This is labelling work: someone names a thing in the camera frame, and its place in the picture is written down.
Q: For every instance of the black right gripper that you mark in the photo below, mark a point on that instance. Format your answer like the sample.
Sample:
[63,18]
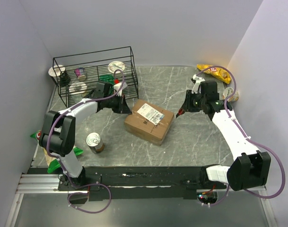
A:
[188,106]

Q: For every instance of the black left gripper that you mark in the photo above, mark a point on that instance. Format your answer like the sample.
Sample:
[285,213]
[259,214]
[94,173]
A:
[122,107]

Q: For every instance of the brown cardboard express box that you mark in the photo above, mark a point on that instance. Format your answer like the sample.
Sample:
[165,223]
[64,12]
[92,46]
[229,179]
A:
[149,122]

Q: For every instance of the red black utility knife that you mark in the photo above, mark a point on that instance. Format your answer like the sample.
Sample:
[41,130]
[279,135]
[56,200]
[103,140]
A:
[180,112]

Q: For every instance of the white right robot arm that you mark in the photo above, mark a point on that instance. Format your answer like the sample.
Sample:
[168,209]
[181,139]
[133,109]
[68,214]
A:
[231,134]

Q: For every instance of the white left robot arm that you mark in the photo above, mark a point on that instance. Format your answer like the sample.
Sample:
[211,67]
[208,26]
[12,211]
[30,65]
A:
[58,131]

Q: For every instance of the green lid canister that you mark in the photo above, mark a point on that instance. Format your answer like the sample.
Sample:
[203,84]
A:
[107,78]

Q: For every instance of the Chobani yogurt cup right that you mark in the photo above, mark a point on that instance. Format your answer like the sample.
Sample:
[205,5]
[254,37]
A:
[229,92]

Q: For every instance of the yellow Lays chips bag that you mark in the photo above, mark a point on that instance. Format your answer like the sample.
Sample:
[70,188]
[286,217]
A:
[219,73]

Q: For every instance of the Chobani yogurt cup in rack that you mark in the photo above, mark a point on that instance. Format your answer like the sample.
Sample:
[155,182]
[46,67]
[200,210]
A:
[116,65]

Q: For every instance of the silver tin can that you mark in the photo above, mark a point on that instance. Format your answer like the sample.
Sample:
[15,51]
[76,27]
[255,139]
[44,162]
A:
[95,143]

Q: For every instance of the white round container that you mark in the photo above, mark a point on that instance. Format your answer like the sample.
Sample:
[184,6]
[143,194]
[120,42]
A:
[77,88]

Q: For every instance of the purple label small cup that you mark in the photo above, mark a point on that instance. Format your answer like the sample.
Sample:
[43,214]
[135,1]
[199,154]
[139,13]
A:
[80,73]

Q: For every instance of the black cone object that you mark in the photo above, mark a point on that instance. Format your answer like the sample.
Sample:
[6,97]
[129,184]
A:
[64,79]

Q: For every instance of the white paper cup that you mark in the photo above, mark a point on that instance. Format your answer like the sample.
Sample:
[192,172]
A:
[56,72]

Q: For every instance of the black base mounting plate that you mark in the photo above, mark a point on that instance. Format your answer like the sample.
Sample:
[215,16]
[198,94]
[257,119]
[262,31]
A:
[122,182]

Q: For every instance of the green chips bag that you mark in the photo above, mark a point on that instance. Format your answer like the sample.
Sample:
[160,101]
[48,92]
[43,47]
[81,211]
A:
[52,162]

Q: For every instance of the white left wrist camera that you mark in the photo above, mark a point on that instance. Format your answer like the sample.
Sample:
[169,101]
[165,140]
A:
[119,87]

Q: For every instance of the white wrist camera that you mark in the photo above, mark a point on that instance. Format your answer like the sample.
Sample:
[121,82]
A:
[197,82]
[119,87]

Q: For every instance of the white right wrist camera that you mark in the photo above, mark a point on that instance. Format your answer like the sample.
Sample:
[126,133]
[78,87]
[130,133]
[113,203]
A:
[197,82]

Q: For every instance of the black wire basket rack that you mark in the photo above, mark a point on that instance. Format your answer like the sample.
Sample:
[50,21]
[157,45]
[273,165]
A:
[96,64]

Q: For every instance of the aluminium frame rail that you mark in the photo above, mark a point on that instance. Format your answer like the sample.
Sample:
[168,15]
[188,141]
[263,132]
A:
[39,203]

